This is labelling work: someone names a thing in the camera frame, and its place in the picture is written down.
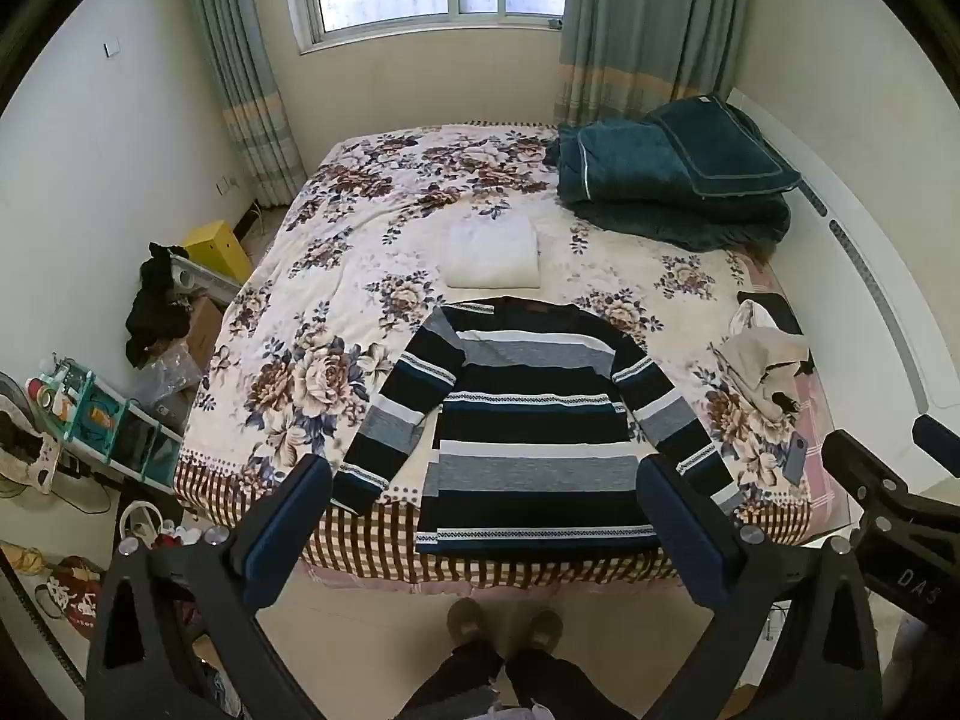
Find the teal folded quilt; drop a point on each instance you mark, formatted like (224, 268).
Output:
(622, 165)

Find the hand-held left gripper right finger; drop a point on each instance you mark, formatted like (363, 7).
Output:
(675, 532)

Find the clear plastic bag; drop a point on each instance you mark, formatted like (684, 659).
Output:
(169, 379)

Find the teal storage cart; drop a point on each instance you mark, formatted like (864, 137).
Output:
(112, 420)

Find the grey-green striped curtain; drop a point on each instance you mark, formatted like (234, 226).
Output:
(637, 22)
(240, 52)

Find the wall outlet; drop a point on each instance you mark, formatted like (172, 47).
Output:
(227, 184)

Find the white bed headboard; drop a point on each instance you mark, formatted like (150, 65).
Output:
(862, 255)

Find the grey-blue phone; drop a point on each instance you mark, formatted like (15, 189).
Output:
(796, 460)

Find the person's left leg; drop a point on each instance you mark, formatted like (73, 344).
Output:
(457, 679)

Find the white folded cloth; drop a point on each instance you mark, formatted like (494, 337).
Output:
(491, 251)

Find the red printed bag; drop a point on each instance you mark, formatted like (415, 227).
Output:
(75, 596)

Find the floral bed blanket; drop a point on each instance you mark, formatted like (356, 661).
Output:
(360, 240)

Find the person's right leg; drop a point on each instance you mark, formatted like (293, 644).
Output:
(555, 686)

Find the beige crumpled cloth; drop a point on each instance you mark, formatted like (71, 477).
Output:
(757, 360)

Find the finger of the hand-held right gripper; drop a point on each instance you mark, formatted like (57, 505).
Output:
(862, 469)
(941, 442)

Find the teal pillow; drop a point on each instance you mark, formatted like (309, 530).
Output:
(712, 142)

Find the brown slipper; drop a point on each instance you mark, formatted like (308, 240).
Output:
(469, 619)
(545, 628)

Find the white plastic container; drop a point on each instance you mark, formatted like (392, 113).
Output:
(139, 525)

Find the yellow box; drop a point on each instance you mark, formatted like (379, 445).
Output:
(217, 247)

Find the person's leg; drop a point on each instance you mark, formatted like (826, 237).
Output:
(555, 686)
(457, 679)

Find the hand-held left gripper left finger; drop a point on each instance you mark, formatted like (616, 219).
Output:
(289, 532)

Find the cardboard box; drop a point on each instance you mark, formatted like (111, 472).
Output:
(204, 330)

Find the striped knit sweater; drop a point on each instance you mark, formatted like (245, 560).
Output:
(525, 390)

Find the black hanging garment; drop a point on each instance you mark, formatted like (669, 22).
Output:
(154, 307)

